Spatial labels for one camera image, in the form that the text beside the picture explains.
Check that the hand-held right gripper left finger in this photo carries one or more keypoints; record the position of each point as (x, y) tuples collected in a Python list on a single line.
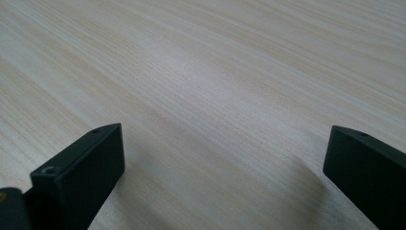
[(79, 175)]

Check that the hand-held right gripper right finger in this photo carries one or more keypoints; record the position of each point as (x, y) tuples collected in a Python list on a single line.
[(372, 172)]

